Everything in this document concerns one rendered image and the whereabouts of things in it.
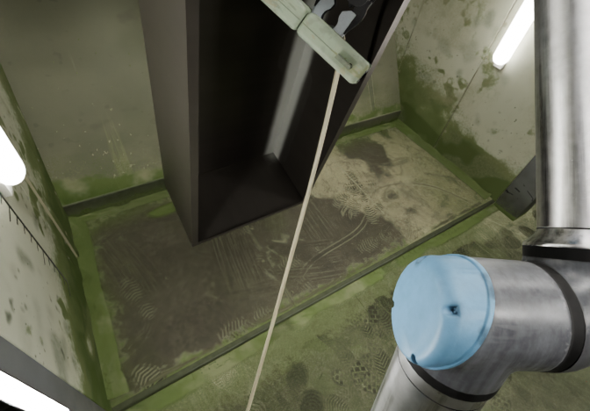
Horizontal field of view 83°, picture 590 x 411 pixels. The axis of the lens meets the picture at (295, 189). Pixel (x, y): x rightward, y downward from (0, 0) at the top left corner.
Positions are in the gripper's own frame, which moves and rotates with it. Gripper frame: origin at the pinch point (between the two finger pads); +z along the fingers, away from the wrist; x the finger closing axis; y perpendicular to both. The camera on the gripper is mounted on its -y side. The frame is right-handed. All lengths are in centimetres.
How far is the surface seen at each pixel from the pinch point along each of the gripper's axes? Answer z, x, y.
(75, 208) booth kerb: 168, 62, 44
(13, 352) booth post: 84, 3, -44
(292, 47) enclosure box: 20, 18, 60
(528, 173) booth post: 2, -133, 180
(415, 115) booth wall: 35, -58, 240
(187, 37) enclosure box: 14.1, 17.1, -12.7
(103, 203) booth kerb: 163, 56, 56
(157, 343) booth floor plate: 150, -23, 10
